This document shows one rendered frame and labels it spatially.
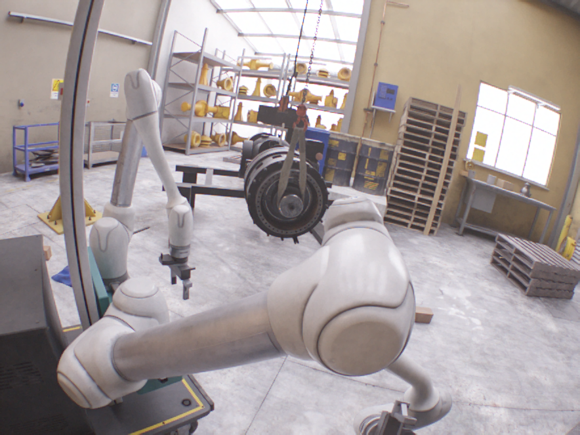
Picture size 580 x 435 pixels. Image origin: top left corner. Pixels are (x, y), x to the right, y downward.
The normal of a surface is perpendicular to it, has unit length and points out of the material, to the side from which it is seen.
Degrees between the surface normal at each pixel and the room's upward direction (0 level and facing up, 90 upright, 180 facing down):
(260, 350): 97
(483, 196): 90
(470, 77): 90
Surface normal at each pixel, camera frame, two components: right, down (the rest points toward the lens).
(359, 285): -0.13, -0.78
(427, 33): -0.30, 0.25
